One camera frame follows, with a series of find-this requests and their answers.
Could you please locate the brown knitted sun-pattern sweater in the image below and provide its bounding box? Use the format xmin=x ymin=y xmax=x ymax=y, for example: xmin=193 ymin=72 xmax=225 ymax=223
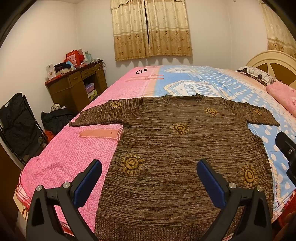
xmin=70 ymin=94 xmax=278 ymax=240

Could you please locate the red checkered bed sheet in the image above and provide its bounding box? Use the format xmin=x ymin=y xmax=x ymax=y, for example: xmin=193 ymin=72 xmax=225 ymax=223
xmin=13 ymin=182 xmax=75 ymax=237

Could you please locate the folded pink blanket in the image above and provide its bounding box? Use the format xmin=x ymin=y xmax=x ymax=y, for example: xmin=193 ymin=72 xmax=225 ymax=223
xmin=266 ymin=81 xmax=296 ymax=117

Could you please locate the pink and blue bedspread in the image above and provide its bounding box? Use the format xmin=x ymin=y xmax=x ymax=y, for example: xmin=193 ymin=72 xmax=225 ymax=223
xmin=19 ymin=65 xmax=295 ymax=223

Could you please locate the patterned white brown pillow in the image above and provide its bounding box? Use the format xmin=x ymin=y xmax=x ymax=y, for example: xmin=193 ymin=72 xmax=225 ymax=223
xmin=236 ymin=66 xmax=278 ymax=86

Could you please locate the cream wooden headboard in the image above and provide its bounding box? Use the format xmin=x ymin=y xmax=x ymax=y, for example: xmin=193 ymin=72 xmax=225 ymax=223
xmin=246 ymin=50 xmax=295 ymax=89

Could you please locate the black folding chair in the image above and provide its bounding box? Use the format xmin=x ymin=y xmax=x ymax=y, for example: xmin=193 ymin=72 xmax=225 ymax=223
xmin=1 ymin=93 xmax=48 ymax=165

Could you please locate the black bag on floor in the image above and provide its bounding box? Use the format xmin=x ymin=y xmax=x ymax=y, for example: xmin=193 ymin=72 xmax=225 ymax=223
xmin=41 ymin=108 xmax=75 ymax=135

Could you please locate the beige side curtain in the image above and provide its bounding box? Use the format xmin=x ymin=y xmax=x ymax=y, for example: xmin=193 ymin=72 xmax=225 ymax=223
xmin=258 ymin=1 xmax=295 ymax=58

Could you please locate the brown wooden desk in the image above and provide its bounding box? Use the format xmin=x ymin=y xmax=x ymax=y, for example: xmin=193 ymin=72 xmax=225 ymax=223
xmin=45 ymin=60 xmax=107 ymax=114

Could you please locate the white photo card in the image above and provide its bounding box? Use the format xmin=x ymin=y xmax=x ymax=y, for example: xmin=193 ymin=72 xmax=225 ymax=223
xmin=46 ymin=64 xmax=56 ymax=80

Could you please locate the red gift box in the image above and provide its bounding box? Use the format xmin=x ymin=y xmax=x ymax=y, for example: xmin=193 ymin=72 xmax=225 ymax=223
xmin=66 ymin=50 xmax=84 ymax=67

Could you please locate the beige patterned window curtain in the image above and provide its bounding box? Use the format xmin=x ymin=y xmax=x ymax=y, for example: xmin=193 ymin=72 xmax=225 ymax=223
xmin=110 ymin=1 xmax=193 ymax=61

